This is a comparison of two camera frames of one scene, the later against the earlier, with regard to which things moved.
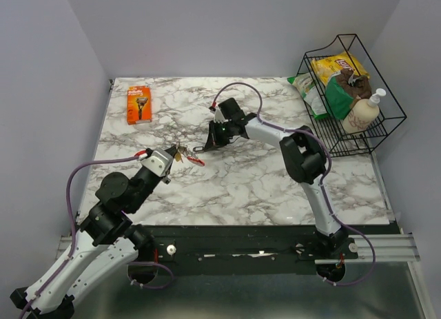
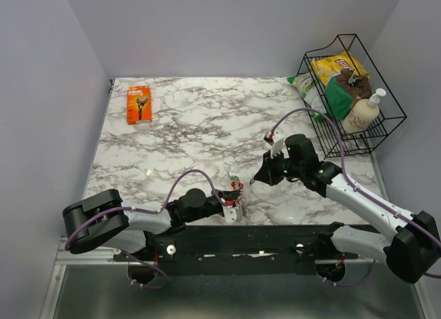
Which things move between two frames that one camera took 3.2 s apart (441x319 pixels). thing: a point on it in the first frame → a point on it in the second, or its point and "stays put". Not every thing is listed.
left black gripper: [172, 151] → [229, 196]
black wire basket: [352, 107] stays put
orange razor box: [139, 105] stays put
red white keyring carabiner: [196, 161] → [236, 181]
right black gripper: [212, 141] → [266, 173]
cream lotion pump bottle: [363, 114] stays put
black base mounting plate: [244, 250] stays put
